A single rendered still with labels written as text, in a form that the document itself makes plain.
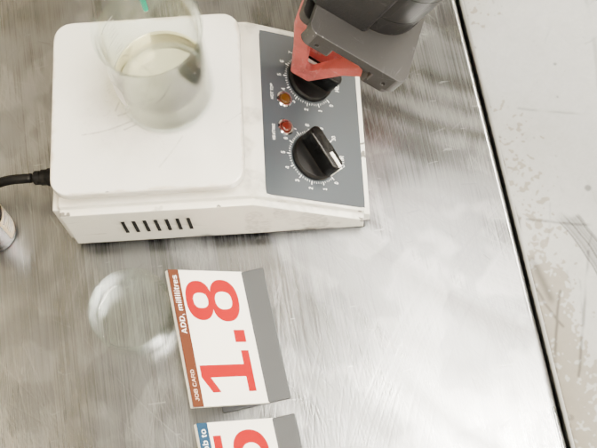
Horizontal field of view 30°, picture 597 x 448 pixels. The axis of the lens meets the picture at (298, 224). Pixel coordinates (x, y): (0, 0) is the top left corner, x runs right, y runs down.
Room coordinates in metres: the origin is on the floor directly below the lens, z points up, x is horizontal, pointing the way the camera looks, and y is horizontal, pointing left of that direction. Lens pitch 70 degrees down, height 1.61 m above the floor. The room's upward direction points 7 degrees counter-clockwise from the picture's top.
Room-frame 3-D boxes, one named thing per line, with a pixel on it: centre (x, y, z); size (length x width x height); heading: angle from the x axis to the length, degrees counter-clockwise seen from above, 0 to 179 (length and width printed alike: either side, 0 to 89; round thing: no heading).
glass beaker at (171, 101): (0.33, 0.07, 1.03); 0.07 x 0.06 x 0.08; 160
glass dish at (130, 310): (0.21, 0.11, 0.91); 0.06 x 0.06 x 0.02
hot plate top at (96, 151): (0.32, 0.09, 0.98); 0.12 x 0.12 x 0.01; 87
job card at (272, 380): (0.18, 0.05, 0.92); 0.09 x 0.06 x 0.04; 6
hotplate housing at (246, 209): (0.32, 0.06, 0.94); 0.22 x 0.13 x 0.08; 87
